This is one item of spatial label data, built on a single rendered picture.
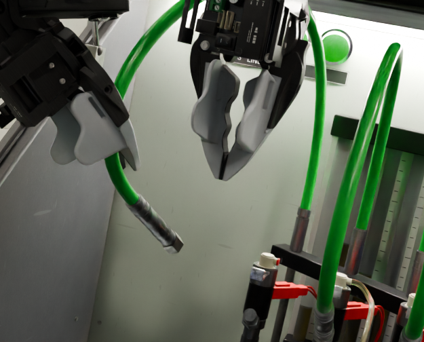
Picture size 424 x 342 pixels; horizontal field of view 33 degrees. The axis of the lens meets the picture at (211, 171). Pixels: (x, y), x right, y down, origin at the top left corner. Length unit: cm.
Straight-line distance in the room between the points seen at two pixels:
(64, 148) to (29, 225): 27
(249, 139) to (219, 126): 3
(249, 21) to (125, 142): 20
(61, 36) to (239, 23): 17
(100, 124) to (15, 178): 26
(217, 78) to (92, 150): 14
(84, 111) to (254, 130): 16
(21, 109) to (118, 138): 10
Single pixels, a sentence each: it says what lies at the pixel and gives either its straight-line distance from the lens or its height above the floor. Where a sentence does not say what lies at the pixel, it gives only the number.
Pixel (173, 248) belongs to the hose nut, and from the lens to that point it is 77.
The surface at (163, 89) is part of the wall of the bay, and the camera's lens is 111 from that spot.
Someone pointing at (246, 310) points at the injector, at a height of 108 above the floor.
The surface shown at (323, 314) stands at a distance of 67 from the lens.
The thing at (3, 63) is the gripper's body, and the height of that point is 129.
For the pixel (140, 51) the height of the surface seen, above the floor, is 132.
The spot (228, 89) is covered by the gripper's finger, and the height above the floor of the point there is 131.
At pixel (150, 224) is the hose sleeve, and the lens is 74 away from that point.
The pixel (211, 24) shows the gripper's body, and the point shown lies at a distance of 52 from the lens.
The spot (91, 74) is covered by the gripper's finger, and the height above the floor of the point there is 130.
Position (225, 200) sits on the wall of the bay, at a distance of 109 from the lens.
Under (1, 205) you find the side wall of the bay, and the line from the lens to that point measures 87.
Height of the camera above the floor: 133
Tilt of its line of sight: 9 degrees down
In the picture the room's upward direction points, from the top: 11 degrees clockwise
